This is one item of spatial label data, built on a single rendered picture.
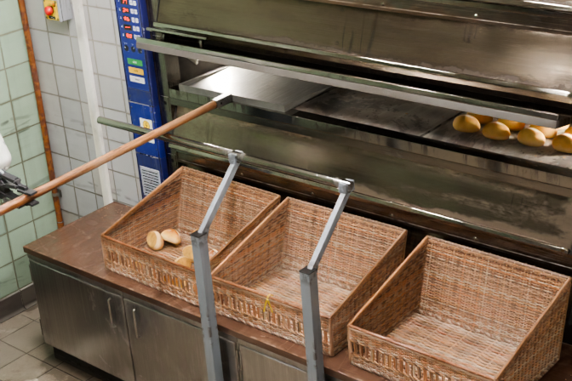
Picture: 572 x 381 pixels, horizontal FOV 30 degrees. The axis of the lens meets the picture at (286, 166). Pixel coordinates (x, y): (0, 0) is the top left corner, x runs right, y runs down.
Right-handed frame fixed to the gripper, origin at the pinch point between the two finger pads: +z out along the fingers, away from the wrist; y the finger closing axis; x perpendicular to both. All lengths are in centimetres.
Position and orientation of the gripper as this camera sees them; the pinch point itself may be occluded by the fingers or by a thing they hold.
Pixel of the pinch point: (28, 196)
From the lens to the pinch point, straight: 358.0
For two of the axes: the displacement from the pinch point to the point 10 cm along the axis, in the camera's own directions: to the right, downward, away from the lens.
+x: -6.3, 3.5, -6.9
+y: 0.7, 9.1, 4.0
